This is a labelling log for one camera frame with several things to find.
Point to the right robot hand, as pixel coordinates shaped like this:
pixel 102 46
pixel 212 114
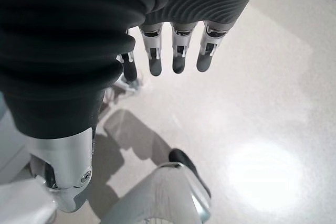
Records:
pixel 65 37

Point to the right silver robot leg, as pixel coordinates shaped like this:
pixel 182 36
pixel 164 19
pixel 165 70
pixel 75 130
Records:
pixel 157 195

